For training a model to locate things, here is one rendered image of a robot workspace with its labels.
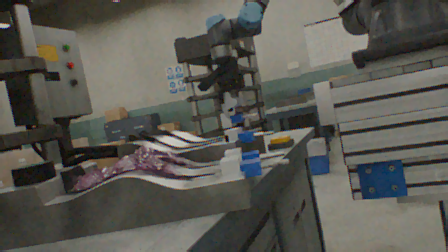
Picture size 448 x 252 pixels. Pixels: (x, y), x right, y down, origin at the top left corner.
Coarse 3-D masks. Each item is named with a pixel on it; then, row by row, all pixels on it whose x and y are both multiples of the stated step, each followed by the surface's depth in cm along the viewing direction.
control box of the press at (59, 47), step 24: (0, 48) 147; (48, 48) 152; (72, 48) 165; (48, 72) 150; (72, 72) 163; (24, 96) 145; (48, 96) 148; (72, 96) 160; (24, 120) 147; (72, 144) 162
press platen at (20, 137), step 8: (40, 128) 127; (48, 128) 128; (56, 128) 130; (0, 136) 120; (8, 136) 122; (16, 136) 123; (24, 136) 124; (32, 136) 125; (40, 136) 127; (48, 136) 128; (56, 136) 130; (0, 144) 120; (8, 144) 122; (16, 144) 123; (24, 144) 128
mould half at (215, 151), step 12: (180, 132) 126; (132, 144) 105; (144, 144) 105; (180, 144) 113; (192, 144) 115; (216, 144) 95; (228, 144) 94; (240, 144) 96; (252, 144) 105; (264, 144) 116; (120, 156) 107; (192, 156) 98; (204, 156) 97; (216, 156) 95
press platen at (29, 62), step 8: (32, 56) 128; (0, 64) 122; (8, 64) 123; (16, 64) 124; (24, 64) 125; (32, 64) 127; (40, 64) 129; (0, 72) 122; (8, 72) 123; (16, 72) 126; (24, 72) 127; (32, 72) 128; (40, 72) 130
